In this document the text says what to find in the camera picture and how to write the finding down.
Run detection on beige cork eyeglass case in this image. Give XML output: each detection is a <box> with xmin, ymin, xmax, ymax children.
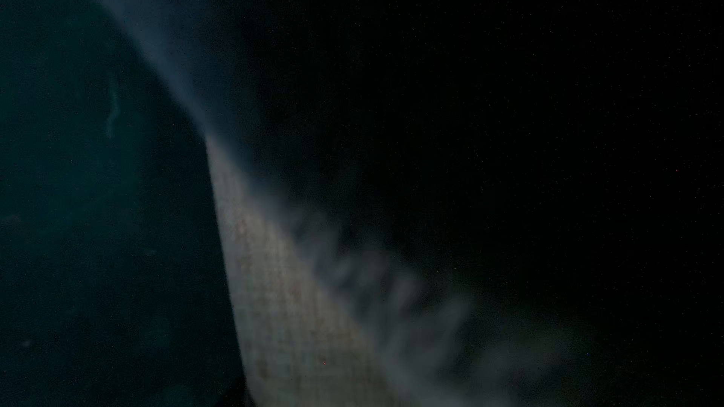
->
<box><xmin>206</xmin><ymin>138</ymin><xmax>401</xmax><ymax>407</ymax></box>

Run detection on grey green microfibre cloth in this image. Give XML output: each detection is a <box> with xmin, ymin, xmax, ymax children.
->
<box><xmin>97</xmin><ymin>0</ymin><xmax>723</xmax><ymax>406</ymax></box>

